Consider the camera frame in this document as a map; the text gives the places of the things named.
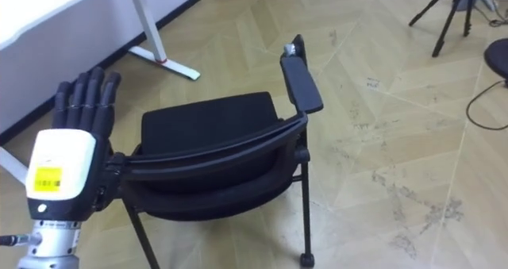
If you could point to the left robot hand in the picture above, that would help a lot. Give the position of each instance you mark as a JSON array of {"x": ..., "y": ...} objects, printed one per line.
[{"x": 63, "y": 162}]

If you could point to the black chair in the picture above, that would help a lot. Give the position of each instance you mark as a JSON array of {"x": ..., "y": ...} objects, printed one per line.
[{"x": 222, "y": 142}]

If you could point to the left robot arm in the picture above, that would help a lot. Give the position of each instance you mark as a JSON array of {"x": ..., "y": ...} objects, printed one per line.
[{"x": 51, "y": 245}]

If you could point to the white desk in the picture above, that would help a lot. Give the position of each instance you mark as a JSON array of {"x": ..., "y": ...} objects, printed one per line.
[{"x": 59, "y": 19}]

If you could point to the black tripod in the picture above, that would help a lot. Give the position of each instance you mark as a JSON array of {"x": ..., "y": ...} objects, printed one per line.
[{"x": 452, "y": 11}]

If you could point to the black round stool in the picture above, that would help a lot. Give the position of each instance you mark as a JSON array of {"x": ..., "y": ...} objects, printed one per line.
[{"x": 498, "y": 58}]

